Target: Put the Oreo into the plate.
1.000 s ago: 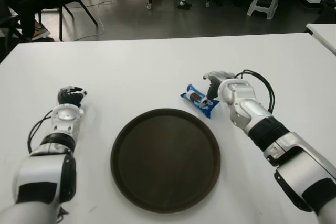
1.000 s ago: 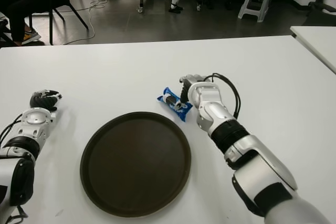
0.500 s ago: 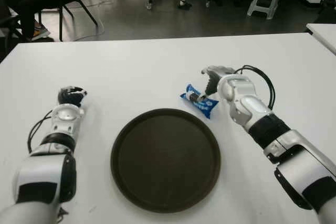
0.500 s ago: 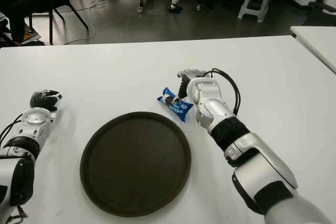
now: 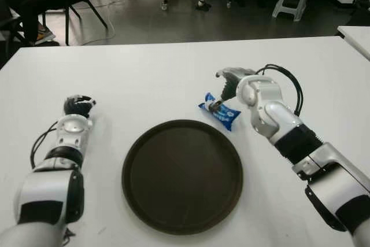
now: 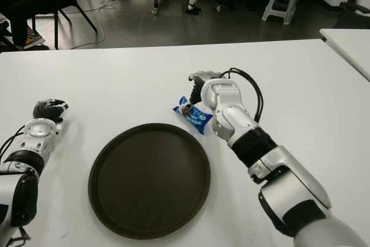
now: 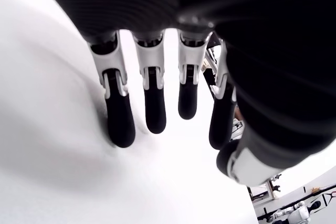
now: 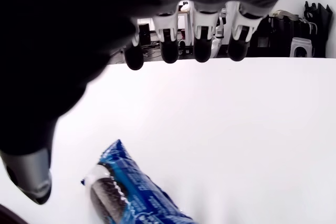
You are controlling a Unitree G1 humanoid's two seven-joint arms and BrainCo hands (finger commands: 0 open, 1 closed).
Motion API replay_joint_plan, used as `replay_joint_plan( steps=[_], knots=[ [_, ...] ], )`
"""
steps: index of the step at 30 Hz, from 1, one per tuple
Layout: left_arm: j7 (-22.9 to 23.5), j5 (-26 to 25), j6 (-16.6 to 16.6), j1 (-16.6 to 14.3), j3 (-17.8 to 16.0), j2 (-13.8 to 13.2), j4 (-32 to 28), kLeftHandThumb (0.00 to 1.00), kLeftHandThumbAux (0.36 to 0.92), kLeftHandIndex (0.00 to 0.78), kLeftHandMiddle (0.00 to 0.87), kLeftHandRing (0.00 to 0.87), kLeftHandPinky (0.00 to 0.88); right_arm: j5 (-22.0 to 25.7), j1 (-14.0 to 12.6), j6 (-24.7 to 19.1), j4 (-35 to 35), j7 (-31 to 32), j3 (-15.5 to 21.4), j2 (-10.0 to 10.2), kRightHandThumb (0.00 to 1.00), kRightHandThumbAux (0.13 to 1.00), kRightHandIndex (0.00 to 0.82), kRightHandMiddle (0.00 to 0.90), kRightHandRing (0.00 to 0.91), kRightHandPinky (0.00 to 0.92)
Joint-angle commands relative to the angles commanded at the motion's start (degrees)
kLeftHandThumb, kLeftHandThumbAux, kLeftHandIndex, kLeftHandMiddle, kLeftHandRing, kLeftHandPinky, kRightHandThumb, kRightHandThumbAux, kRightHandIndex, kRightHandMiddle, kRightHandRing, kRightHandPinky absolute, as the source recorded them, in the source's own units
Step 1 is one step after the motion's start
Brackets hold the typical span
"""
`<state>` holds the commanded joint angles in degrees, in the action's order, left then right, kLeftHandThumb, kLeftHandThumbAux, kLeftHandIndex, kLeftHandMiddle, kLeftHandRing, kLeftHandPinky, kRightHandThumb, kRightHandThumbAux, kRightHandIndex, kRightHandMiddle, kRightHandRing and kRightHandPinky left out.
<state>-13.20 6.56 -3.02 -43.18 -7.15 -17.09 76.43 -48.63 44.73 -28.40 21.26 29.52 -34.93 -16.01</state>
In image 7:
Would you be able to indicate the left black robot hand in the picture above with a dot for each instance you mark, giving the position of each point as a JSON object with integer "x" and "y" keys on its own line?
{"x": 236, "y": 37}

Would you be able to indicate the white humanoid robot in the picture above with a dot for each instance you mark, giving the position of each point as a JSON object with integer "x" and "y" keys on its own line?
{"x": 302, "y": 213}

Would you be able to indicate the black wheeled gantry frame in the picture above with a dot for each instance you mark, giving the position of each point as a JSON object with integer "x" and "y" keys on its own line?
{"x": 328, "y": 195}

